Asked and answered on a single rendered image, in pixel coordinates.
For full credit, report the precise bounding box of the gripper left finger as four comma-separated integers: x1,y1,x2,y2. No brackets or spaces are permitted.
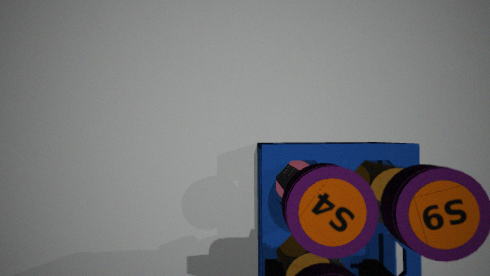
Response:
265,259,286,276

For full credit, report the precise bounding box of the blue tube rack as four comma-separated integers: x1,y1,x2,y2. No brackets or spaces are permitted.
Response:
257,142,422,276

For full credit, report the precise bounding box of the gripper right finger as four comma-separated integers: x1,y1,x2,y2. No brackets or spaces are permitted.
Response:
358,259,394,276

